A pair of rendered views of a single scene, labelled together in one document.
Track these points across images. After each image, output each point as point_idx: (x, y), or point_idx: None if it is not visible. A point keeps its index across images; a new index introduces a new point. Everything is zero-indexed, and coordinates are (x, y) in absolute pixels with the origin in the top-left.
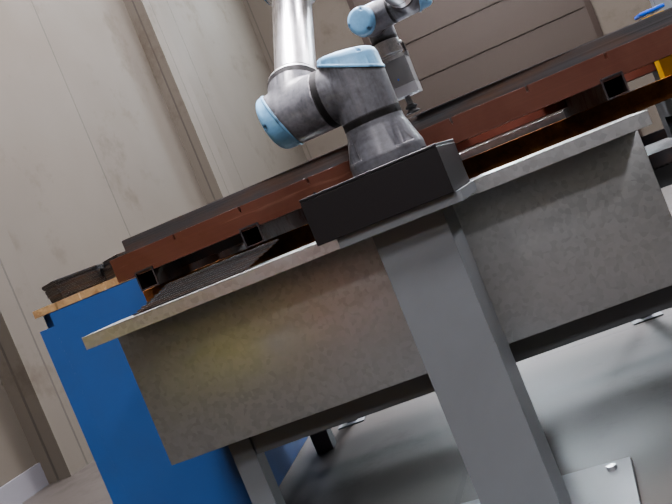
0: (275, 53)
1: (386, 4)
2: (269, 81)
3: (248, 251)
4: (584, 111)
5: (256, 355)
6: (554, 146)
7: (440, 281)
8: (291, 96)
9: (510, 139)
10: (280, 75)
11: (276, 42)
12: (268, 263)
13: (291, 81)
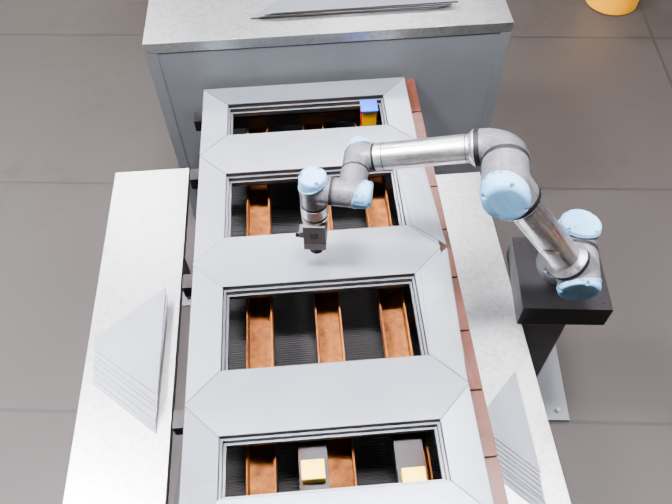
0: (568, 248)
1: (368, 170)
2: (586, 266)
3: (521, 395)
4: (385, 183)
5: None
6: (477, 211)
7: None
8: (599, 263)
9: (186, 229)
10: (590, 257)
11: (565, 241)
12: (537, 382)
13: (592, 256)
